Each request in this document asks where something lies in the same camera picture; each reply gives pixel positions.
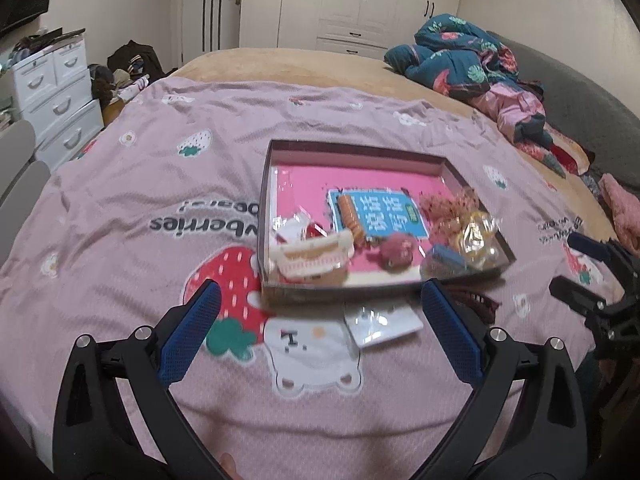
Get dark red hair clip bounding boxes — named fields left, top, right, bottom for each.
left=445, top=284, right=500, bottom=325

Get clear bag yellow hair ties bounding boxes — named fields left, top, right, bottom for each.
left=448, top=209, right=501, bottom=269

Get small blue hair clip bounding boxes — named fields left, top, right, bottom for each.
left=428, top=244, right=474, bottom=274

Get brown dotted scrunchie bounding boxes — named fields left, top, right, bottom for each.
left=419, top=188, right=480, bottom=245

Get pink fluffy hair clip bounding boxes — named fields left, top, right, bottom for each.
left=367, top=232, right=418, bottom=273

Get cream claw hair clip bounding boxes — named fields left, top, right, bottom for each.
left=269, top=229, right=355, bottom=283

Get orange spiral hair tie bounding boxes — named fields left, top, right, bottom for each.
left=336, top=194, right=369, bottom=248

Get clear packet red bow clip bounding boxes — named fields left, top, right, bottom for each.
left=270, top=211, right=328, bottom=246

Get person's hand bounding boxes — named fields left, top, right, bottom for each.
left=219, top=453, right=243, bottom=480

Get pink knitted garment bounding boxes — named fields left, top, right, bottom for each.
left=599, top=174, right=640, bottom=256

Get grey padded headboard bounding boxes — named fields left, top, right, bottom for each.
left=491, top=32, right=639, bottom=195

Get empty clear plastic packet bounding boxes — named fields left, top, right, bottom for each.
left=344, top=302, right=423, bottom=349

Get pink strawberry print blanket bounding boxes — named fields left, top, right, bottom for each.
left=1, top=77, right=616, bottom=479

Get pink book blue label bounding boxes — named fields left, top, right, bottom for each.
left=268, top=164, right=454, bottom=286

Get teal floral quilt pile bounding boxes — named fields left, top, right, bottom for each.
left=383, top=13, right=549, bottom=143

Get grey chair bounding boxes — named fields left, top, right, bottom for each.
left=0, top=119, right=51, bottom=264

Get dark cardboard box tray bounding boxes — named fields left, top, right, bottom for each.
left=258, top=140, right=515, bottom=306

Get tan bed sheet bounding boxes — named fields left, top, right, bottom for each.
left=174, top=48, right=616, bottom=240

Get white drawer cabinet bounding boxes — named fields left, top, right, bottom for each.
left=1, top=34, right=103, bottom=170

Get white wardrobe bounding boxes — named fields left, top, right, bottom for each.
left=240, top=0, right=460, bottom=60

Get dark clothes pile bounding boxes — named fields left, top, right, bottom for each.
left=88, top=40, right=166, bottom=110

